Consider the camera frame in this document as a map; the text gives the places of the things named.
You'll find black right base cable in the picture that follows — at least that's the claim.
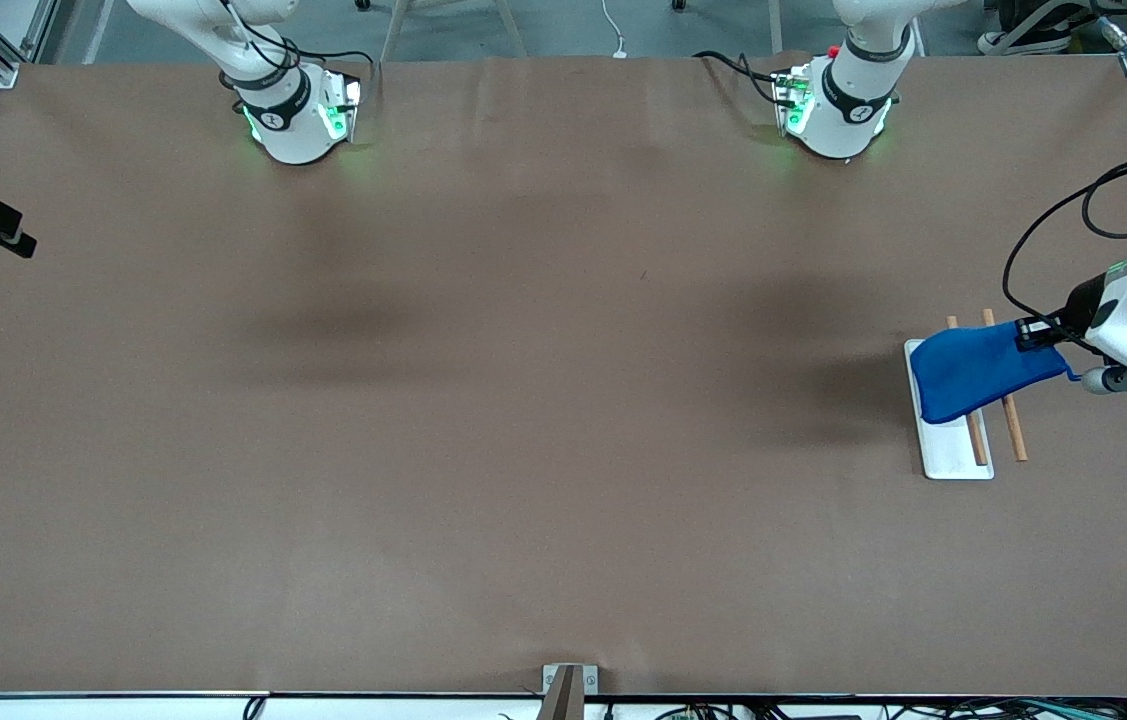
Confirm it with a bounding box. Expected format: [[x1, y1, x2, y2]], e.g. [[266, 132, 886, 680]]
[[281, 35, 380, 101]]

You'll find black and white sneaker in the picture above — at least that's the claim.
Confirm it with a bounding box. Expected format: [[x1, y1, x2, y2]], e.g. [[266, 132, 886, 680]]
[[977, 26, 1076, 57]]

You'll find white towel rack base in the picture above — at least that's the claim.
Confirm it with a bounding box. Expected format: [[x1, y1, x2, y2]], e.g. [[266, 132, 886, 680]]
[[903, 339, 996, 481]]

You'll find black base cable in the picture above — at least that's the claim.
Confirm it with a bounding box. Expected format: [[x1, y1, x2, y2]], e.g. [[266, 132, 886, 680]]
[[281, 35, 380, 101], [693, 50, 786, 107]]

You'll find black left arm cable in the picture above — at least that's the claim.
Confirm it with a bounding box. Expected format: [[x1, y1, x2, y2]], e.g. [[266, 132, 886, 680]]
[[1002, 163, 1127, 347]]

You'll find light wooden stand leg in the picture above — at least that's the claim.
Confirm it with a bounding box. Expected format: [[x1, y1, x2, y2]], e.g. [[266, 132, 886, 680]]
[[491, 0, 530, 59], [380, 0, 416, 63]]

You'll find white power cable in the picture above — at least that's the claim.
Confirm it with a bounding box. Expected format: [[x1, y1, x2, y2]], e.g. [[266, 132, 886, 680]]
[[601, 0, 630, 59]]

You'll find blue microfibre towel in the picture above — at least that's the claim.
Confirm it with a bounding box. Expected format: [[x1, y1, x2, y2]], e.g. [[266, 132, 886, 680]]
[[910, 320, 1082, 426]]

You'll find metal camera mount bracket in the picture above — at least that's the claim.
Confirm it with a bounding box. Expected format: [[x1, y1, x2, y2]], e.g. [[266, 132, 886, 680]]
[[542, 664, 599, 720]]

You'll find black left base cable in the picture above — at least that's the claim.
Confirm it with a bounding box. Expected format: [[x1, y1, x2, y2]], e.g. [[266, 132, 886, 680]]
[[693, 50, 786, 107]]

